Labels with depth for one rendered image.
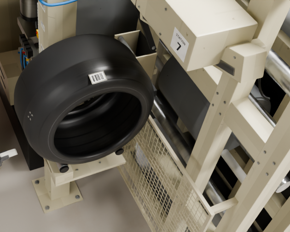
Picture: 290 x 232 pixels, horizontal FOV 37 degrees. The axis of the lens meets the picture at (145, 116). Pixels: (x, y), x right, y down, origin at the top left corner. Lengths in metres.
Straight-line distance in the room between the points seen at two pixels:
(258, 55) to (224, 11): 0.19
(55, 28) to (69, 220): 1.42
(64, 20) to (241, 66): 0.83
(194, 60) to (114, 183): 1.80
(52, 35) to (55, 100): 0.39
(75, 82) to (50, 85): 0.10
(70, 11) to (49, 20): 0.09
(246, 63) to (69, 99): 0.66
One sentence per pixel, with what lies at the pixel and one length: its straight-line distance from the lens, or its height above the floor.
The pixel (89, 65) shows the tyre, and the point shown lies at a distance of 1.64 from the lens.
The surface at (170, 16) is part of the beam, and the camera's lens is 1.45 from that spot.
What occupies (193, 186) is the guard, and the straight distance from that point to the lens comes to 1.93.
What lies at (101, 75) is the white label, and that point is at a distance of 1.62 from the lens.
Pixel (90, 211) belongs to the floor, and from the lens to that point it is 2.94.
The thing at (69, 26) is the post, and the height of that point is 1.40.
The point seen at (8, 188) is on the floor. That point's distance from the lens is 3.04.
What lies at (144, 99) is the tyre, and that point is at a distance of 1.81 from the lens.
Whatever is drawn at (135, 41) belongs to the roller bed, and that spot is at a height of 1.14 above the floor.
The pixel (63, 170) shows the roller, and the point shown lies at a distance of 2.01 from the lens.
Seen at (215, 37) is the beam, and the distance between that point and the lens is 1.39.
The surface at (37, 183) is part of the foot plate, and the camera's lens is 3.03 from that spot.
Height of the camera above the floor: 2.56
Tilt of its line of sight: 47 degrees down
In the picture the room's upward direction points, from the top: 13 degrees clockwise
